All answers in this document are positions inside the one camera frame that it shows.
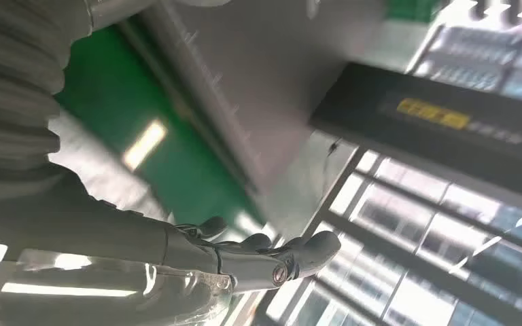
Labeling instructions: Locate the green table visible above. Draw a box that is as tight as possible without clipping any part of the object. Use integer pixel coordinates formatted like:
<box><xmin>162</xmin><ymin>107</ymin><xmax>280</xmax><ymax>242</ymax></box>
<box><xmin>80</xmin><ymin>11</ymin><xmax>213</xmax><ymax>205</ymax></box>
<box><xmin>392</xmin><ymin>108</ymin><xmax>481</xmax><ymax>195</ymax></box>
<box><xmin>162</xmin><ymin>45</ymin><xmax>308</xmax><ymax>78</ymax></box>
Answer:
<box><xmin>383</xmin><ymin>0</ymin><xmax>445</xmax><ymax>23</ymax></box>

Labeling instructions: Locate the black scanner column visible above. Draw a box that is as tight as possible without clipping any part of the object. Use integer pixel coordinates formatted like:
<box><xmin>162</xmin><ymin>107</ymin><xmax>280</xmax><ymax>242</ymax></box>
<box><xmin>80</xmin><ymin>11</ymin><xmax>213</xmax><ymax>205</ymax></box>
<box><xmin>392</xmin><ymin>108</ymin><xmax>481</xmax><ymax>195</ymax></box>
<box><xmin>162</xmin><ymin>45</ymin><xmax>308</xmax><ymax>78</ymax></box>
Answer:
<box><xmin>309</xmin><ymin>62</ymin><xmax>522</xmax><ymax>204</ymax></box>

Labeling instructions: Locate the aluminium conveyor frame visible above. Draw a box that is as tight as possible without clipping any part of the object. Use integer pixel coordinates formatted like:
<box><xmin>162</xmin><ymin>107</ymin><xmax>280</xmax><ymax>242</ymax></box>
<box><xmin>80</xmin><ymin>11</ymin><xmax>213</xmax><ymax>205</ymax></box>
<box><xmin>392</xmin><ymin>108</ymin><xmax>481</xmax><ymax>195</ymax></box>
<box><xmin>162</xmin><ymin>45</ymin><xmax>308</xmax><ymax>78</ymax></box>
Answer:
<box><xmin>116</xmin><ymin>0</ymin><xmax>272</xmax><ymax>195</ymax></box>

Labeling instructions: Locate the green conveyor belt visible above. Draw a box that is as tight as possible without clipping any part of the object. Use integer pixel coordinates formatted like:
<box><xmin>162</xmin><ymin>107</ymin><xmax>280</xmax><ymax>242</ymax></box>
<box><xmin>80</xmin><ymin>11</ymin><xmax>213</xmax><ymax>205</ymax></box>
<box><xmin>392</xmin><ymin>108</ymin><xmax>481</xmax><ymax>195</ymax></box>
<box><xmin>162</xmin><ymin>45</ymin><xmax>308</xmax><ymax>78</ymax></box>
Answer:
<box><xmin>52</xmin><ymin>24</ymin><xmax>267</xmax><ymax>227</ymax></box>

